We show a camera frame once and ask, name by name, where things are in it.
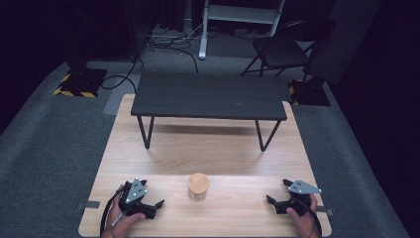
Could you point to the black folding chair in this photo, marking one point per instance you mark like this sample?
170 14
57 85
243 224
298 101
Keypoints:
280 49

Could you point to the small black raised shelf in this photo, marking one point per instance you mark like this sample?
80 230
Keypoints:
208 95

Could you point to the white metal desk frame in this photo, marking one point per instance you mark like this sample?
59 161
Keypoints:
241 13

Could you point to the person's left hand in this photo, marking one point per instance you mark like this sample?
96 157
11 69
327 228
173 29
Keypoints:
123 223

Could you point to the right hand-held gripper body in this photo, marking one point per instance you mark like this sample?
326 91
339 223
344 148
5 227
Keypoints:
298 198

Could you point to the person's right hand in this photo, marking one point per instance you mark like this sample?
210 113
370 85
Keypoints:
308 223

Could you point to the dark stand column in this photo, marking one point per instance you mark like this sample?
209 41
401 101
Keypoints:
137 26

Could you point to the round wooden cylinder block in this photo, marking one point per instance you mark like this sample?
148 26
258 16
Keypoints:
198 186

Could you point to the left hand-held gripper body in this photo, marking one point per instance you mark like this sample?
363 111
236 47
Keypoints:
136 192

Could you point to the black tape strip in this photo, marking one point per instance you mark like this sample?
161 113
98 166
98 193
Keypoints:
325 210
89 204

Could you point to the hazard-striped black stand base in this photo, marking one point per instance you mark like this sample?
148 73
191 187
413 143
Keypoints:
310 92
81 82

